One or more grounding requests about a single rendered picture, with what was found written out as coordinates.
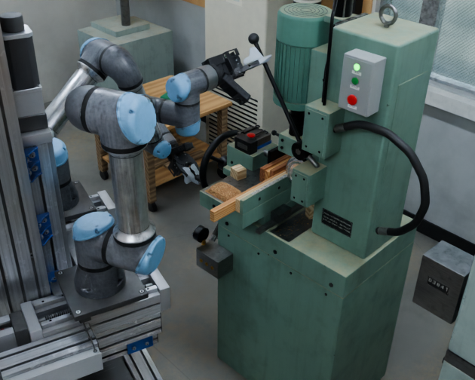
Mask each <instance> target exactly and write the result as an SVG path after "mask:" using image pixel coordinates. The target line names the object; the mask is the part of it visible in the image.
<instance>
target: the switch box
mask: <svg viewBox="0 0 475 380"><path fill-rule="evenodd" d="M386 59H387V58H386V57H382V56H379V55H377V54H372V53H370V52H367V51H362V50H360V49H354V50H352V51H349V52H347V53H345V54H344V59H343V67H342V79H341V85H340V92H339V104H338V107H340V108H343V109H346V110H348V111H350V112H354V113H356V114H358V115H362V116H364V117H369V116H370V115H372V114H374V113H376V112H377V111H378V108H379V103H380V97H381V92H382V83H383V78H384V73H385V64H386ZM355 63H359V64H360V70H358V71H357V70H355V69H354V64H355ZM352 70H354V71H356V72H360V73H361V76H359V75H355V74H353V73H352ZM354 76H355V77H358V78H359V84H358V85H354V86H356V87H359V88H360V89H359V90H355V89H353V88H351V87H350V86H351V85H353V84H352V82H351V79H352V78H353V77H354ZM351 94H353V95H355V97H356V98H357V103H356V104H355V105H354V106H356V107H357V110H356V109H352V108H350V107H348V104H349V103H348V100H347V98H348V96H349V95H351Z"/></svg>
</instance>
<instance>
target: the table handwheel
mask: <svg viewBox="0 0 475 380"><path fill-rule="evenodd" d="M238 132H240V130H228V131H226V132H224V133H222V134H220V135H219V136H217V138H215V139H214V141H212V142H211V144H210V145H209V147H208V148H207V150H206V151H205V153H204V156H203V158H202V161H201V165H200V170H199V180H200V184H201V187H202V189H204V188H206V187H208V183H207V165H208V163H209V160H210V159H211V160H213V161H216V162H218V168H219V169H221V170H223V167H224V166H226V165H227V155H223V156H222V157H221V158H217V157H214V156H212V154H213V152H214V151H215V150H216V148H217V147H218V146H219V144H221V143H222V142H223V141H224V140H226V139H228V138H230V137H233V136H235V135H237V134H238Z"/></svg>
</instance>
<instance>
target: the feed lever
mask: <svg viewBox="0 0 475 380"><path fill-rule="evenodd" d="M248 41H249V43H251V44H254V46H255V48H256V49H257V50H258V51H259V52H260V54H261V55H262V56H264V55H263V53H262V51H261V48H260V46H259V44H258V42H259V36H258V35H257V34H256V33H251V34H250V35H249V37H248ZM263 66H264V68H265V71H266V73H267V75H268V77H269V80H270V82H271V84H272V87H273V88H274V91H275V93H276V95H277V98H278V100H279V102H280V104H281V106H282V109H283V111H284V113H285V116H286V117H287V120H288V122H289V124H290V126H291V129H292V131H293V133H294V135H295V138H296V140H297V142H295V143H293V145H292V148H291V150H292V153H293V156H294V157H295V158H296V159H297V160H300V161H302V160H304V159H306V158H307V159H308V160H309V161H310V162H311V163H312V164H313V165H314V167H316V168H318V167H319V166H320V165H319V164H318V163H317V162H316V161H315V159H314V158H313V157H312V155H313V154H311V153H309V152H307V151H305V150H302V139H301V138H300V136H299V133H298V131H297V129H296V126H295V125H294V123H293V120H292V118H291V116H290V114H289V111H288V109H287V107H286V104H285V102H284V101H283V97H282V96H281V94H280V91H279V89H278V87H277V84H276V82H275V80H274V77H273V75H272V74H271V71H270V69H269V67H268V64H267V62H266V63H263Z"/></svg>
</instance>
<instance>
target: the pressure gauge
mask: <svg viewBox="0 0 475 380"><path fill-rule="evenodd" d="M208 235H209V229H208V228H206V227H204V226H203V225H198V226H197V227H196V228H195V229H194V231H193V233H192V237H193V239H194V240H196V241H198V242H200V243H201V245H205V244H206V239H207V237H208Z"/></svg>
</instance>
